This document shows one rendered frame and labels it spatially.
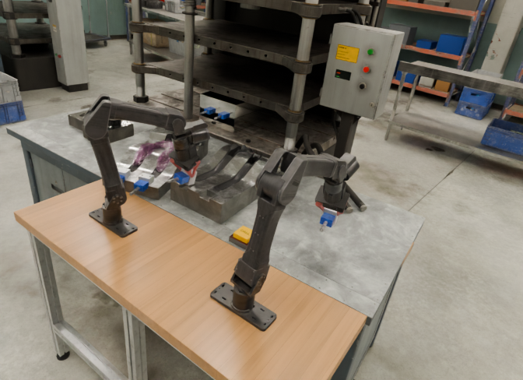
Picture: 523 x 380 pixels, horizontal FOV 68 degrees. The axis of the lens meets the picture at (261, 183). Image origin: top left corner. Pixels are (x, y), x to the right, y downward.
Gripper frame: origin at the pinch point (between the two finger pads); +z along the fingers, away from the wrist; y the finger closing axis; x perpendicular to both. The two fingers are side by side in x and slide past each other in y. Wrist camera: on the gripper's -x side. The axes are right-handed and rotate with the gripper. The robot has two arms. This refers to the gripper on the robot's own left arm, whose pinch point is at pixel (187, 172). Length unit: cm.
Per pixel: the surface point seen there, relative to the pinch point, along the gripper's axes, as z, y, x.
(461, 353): 102, -130, -52
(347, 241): 14, -62, -19
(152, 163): 11.9, 24.2, -0.8
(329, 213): -1, -54, -15
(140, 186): 5.7, 13.6, 13.4
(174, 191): 9.2, 3.4, 5.6
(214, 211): 6.7, -16.9, 4.4
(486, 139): 178, -96, -328
